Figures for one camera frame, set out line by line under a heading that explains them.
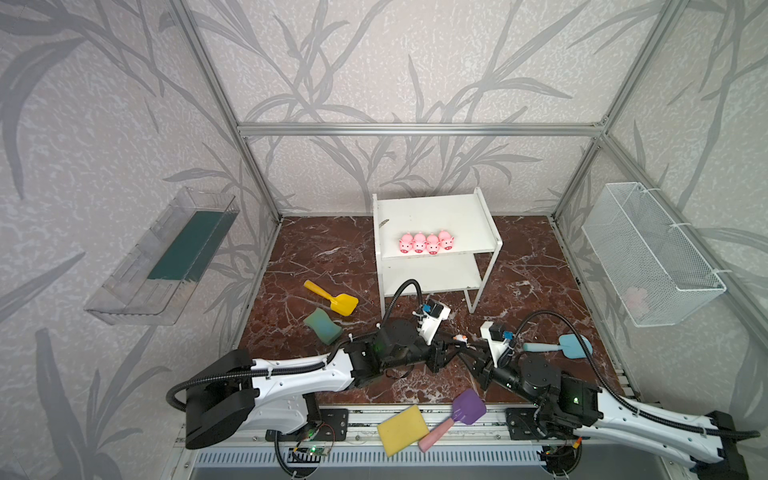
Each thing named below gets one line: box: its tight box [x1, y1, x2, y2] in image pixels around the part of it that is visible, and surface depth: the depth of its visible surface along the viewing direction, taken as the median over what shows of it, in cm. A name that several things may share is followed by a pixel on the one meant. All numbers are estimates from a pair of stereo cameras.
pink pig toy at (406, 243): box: [398, 232, 413, 254], surface depth 68 cm
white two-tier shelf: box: [372, 188, 503, 319], surface depth 75 cm
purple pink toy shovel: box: [418, 389, 487, 453], surface depth 77 cm
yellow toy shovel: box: [304, 279, 359, 317], surface depth 98 cm
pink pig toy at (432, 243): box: [426, 233, 440, 255], surface depth 68 cm
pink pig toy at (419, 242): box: [413, 231, 427, 254], surface depth 68 cm
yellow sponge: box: [377, 405, 430, 457], surface depth 74 cm
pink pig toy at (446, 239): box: [438, 230, 455, 251], surface depth 69 cm
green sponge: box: [303, 308, 343, 345], surface depth 91 cm
